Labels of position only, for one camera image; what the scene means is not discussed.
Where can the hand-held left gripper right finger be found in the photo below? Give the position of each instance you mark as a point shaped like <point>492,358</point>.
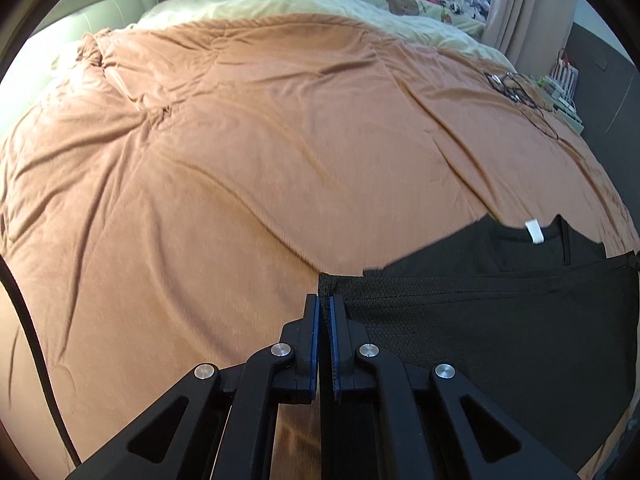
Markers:
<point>334,355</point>

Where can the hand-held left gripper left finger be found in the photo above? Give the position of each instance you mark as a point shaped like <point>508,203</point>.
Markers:
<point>313,350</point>

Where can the black garment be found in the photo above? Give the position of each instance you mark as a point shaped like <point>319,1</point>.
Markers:
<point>475,320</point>

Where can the orange blanket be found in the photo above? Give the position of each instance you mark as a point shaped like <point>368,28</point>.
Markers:
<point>250,160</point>

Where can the stack of small packages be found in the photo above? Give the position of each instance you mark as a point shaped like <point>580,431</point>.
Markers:
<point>562,107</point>

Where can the striped paper bag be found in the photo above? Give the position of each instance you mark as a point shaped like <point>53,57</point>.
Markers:
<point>564,77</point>

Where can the cream leather headboard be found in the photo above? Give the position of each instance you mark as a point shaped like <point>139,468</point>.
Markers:
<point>100,15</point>

